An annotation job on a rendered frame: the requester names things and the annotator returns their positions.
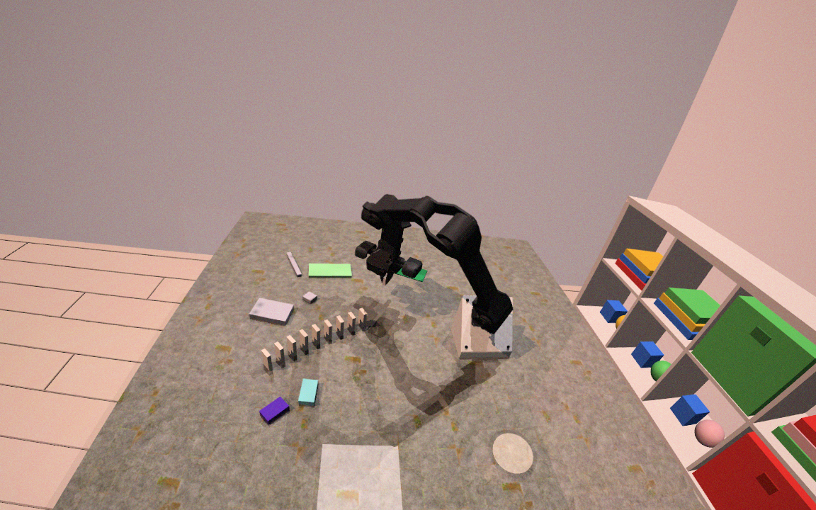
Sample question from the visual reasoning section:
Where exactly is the purple rectangular block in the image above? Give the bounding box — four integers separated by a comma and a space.
260, 397, 289, 424

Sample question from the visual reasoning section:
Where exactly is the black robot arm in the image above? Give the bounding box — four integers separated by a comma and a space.
361, 194, 514, 334

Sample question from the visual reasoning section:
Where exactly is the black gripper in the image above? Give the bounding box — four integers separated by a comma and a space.
354, 236, 423, 284

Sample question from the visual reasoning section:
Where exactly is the light blue rectangular block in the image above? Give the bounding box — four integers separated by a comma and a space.
298, 378, 319, 406

